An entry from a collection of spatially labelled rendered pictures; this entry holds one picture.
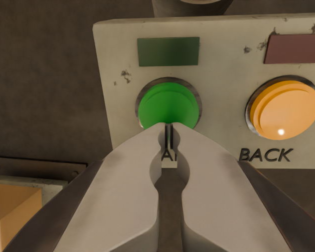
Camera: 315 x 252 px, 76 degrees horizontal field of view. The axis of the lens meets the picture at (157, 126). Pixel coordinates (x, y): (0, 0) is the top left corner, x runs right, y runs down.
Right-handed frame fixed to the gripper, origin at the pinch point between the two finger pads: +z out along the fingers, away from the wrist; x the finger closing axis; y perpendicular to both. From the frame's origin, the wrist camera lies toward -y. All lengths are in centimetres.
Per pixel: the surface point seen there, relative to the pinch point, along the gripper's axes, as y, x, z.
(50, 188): 45, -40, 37
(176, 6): -6.3, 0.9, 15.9
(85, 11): -6, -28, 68
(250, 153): 3.7, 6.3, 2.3
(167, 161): 4.6, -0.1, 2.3
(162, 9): -6.1, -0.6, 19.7
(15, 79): 15, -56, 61
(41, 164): 44, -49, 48
